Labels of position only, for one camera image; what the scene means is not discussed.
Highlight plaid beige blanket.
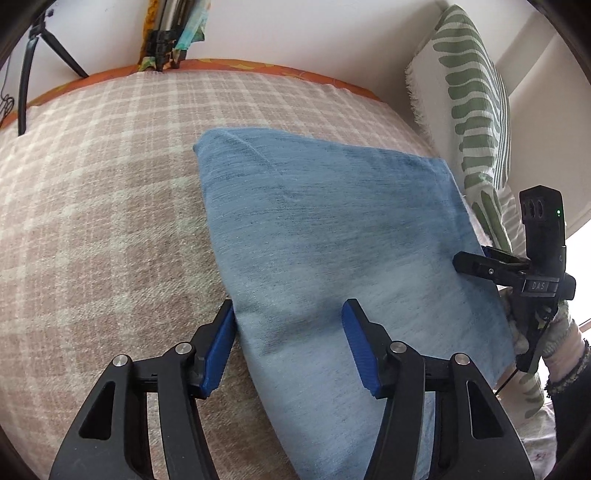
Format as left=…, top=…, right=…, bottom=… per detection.
left=0, top=69, right=467, bottom=480

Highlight orange bed cover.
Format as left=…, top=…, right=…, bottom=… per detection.
left=0, top=58, right=384, bottom=130

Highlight black cable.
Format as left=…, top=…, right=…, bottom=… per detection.
left=0, top=60, right=17, bottom=123

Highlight black tripod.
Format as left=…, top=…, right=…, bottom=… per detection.
left=16, top=9, right=90, bottom=137

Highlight white fringed cushion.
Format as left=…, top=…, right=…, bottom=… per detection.
left=405, top=46, right=462, bottom=158

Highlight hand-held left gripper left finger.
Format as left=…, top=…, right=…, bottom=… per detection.
left=48, top=299, right=236, bottom=480

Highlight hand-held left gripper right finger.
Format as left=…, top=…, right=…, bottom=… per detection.
left=342, top=298, right=536, bottom=480

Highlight person's right hand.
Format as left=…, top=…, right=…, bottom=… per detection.
left=502, top=286, right=577, bottom=361

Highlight blue denim pants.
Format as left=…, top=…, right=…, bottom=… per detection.
left=191, top=127, right=518, bottom=480

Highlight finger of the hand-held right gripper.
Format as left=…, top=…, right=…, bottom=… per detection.
left=452, top=250, right=532, bottom=289
left=481, top=246, right=528, bottom=265

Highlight person's right forearm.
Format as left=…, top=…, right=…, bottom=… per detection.
left=542, top=318, right=591, bottom=467

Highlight green leaf patterned pillow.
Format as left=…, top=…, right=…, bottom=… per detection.
left=433, top=4, right=546, bottom=409

